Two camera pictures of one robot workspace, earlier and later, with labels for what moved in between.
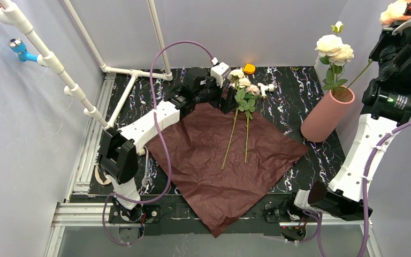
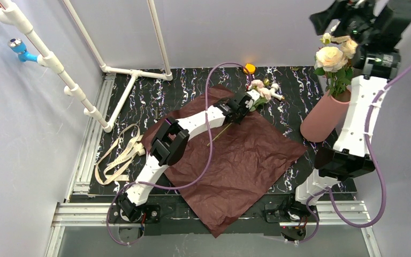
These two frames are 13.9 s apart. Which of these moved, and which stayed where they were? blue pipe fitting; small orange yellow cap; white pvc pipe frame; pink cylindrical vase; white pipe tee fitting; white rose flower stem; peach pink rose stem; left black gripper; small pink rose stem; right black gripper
Moved: small pink rose stem; white rose flower stem; right black gripper; peach pink rose stem; left black gripper; white pipe tee fitting
Stayed: white pvc pipe frame; pink cylindrical vase; small orange yellow cap; blue pipe fitting
